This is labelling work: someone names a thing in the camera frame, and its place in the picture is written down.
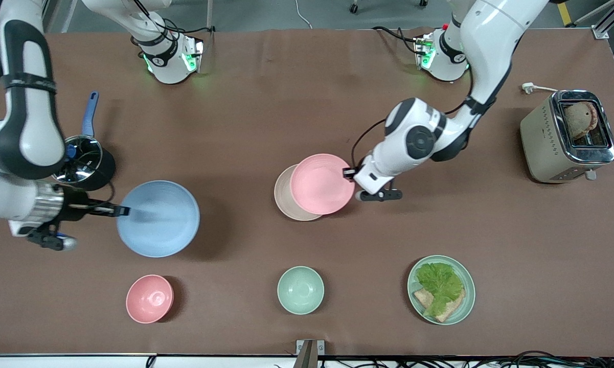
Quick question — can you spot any white floor cable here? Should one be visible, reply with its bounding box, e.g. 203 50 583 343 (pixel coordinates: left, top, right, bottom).
294 0 313 30

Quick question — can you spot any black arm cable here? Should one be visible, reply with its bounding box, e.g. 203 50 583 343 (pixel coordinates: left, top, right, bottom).
351 66 474 169

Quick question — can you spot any small pink deep bowl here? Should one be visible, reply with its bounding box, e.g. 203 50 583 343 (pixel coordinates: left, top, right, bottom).
126 274 174 324

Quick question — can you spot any black cable bundle under table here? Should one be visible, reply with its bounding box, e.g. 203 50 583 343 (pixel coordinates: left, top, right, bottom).
332 350 614 368

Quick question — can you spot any steel saucepan with blue handle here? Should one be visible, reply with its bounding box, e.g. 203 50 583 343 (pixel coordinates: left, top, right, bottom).
53 91 117 192

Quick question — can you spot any beige shallow bowl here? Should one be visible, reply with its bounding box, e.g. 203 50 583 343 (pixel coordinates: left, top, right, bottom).
274 164 323 221

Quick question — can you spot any green plate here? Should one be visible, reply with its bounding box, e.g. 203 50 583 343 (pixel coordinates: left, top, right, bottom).
407 255 476 326

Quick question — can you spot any brown bread slice in toaster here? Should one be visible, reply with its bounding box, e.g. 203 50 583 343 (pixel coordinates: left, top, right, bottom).
564 101 599 140

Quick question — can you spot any white toaster power plug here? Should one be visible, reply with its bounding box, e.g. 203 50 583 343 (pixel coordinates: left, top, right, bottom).
521 82 558 95

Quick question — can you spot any metal table edge bracket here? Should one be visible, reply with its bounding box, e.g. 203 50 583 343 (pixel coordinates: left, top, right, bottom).
295 339 325 368

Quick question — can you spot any green lettuce leaf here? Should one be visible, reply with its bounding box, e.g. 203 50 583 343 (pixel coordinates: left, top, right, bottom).
416 262 464 317

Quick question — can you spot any beige and chrome toaster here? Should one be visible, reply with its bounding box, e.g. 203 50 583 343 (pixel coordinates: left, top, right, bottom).
520 90 614 183

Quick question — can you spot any pink shallow bowl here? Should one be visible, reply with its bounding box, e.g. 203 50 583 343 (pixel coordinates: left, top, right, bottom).
290 153 356 215

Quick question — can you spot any aluminium frame profile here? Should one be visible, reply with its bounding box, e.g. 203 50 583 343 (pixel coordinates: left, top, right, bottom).
592 0 614 40

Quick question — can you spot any toast slice on plate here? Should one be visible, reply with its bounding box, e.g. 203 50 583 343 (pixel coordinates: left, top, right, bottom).
413 288 466 323

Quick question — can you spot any blue shallow bowl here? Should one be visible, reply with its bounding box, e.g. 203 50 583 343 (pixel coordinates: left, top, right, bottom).
117 180 201 258

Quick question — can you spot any small green deep bowl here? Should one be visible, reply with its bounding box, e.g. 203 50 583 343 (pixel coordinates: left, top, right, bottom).
278 266 325 315

